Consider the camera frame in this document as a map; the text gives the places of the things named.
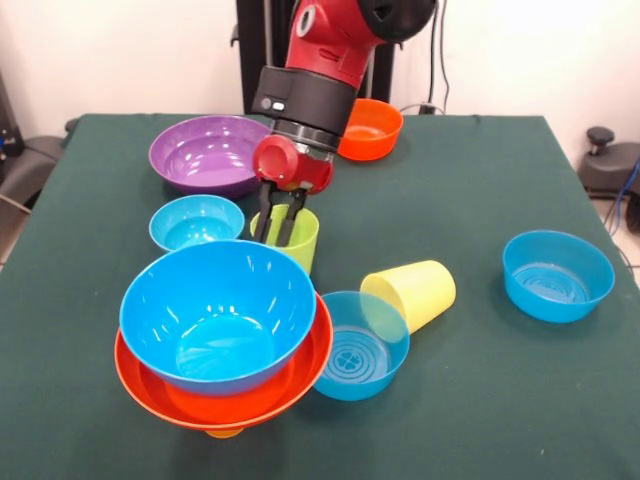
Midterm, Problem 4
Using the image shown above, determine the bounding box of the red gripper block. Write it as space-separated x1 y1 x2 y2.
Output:
252 134 335 247

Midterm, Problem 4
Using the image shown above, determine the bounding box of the green cup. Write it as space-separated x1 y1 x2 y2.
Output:
249 204 320 277

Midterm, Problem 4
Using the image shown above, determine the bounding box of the large deep blue bowl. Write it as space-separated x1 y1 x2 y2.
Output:
118 239 317 398

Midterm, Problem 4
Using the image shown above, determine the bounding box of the yellow cup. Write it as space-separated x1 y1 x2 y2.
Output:
359 259 457 335

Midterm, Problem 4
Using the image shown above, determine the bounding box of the blue ring-patterned bowl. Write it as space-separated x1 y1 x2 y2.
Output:
502 229 616 324
312 290 411 402

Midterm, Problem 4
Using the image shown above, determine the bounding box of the large orange bowl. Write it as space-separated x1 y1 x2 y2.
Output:
113 292 335 432

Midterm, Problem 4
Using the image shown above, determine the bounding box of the small light blue bowl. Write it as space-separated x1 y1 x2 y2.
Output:
148 194 246 251

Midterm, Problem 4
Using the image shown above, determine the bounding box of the purple bowl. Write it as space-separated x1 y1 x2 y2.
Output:
148 114 275 197

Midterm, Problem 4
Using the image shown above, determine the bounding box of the small red-orange bowl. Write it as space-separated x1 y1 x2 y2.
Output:
337 98 405 162

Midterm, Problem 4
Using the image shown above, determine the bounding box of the dark green table cloth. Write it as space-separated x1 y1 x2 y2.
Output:
0 113 640 480

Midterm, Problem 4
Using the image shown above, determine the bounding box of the black equipment box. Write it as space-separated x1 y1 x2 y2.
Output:
0 69 25 174

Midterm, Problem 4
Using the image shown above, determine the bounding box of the black pedestal foot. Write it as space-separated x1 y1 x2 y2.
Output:
578 126 640 200
0 134 66 211

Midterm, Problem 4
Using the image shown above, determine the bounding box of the grey cable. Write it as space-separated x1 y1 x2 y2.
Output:
0 192 32 216

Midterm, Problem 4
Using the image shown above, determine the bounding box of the blue cable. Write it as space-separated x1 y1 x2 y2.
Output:
607 157 640 236

